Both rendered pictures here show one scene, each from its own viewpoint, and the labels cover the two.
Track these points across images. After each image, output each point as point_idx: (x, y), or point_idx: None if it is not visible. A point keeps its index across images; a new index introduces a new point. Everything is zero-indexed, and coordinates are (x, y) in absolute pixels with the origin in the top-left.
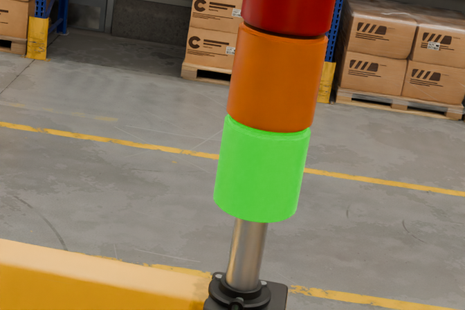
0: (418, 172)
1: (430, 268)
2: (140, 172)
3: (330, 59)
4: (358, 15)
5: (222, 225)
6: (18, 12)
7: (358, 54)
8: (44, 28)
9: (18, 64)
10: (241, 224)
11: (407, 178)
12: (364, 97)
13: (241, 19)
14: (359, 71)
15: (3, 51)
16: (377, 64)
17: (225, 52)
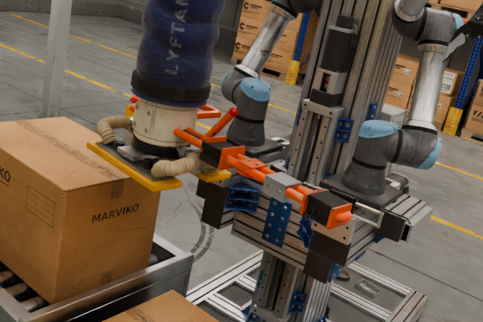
0: (476, 169)
1: (422, 194)
2: (291, 123)
3: (459, 107)
4: (482, 80)
5: None
6: (286, 57)
7: (479, 106)
8: (296, 66)
9: (277, 83)
10: None
11: (463, 169)
12: (479, 136)
13: (407, 75)
14: (479, 118)
15: (275, 77)
16: None
17: (395, 95)
